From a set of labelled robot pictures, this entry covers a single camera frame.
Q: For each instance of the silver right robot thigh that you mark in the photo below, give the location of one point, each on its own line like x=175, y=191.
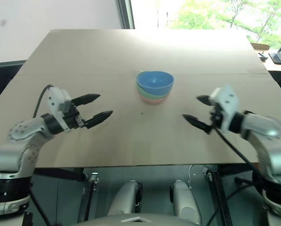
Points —
x=183, y=200

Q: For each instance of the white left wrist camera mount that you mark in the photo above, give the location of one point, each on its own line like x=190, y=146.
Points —
x=56, y=100

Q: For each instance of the blue plastic bowl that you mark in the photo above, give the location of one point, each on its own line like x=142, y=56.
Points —
x=155, y=82

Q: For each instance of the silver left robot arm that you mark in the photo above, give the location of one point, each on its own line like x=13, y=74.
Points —
x=25, y=131

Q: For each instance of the black table frame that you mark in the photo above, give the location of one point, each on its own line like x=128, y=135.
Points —
x=222, y=188

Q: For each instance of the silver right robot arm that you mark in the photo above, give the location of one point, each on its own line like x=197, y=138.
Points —
x=267, y=141

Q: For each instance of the silver left robot thigh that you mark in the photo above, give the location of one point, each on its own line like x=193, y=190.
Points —
x=126, y=197

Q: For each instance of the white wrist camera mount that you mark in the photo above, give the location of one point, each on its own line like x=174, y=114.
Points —
x=56, y=100
x=225, y=106

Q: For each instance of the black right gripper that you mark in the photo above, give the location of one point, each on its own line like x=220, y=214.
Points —
x=215, y=116

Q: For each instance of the grey robot torso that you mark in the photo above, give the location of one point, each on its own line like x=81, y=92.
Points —
x=138, y=220

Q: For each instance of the green plastic bowl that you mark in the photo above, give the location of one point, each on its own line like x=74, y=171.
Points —
x=142, y=93

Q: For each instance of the black keyboard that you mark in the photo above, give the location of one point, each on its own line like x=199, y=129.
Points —
x=275, y=58

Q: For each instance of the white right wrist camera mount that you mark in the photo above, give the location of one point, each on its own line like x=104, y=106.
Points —
x=225, y=106

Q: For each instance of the brown cardboard box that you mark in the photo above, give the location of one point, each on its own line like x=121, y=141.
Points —
x=260, y=46

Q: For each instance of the small black desk gadget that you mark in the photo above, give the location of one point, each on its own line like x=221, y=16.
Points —
x=262, y=56

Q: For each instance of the light wooden desk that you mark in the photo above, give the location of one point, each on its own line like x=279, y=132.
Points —
x=272, y=66

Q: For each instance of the pink plastic bowl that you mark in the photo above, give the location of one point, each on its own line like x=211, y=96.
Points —
x=152, y=101

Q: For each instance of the silver robot thigh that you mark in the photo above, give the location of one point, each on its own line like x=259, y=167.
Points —
x=126, y=197
x=183, y=200

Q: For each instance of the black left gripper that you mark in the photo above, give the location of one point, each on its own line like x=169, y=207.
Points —
x=72, y=117

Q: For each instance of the black side cabinet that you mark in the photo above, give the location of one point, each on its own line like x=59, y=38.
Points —
x=3, y=77

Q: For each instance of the dark window frame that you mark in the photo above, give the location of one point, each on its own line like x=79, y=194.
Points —
x=126, y=14

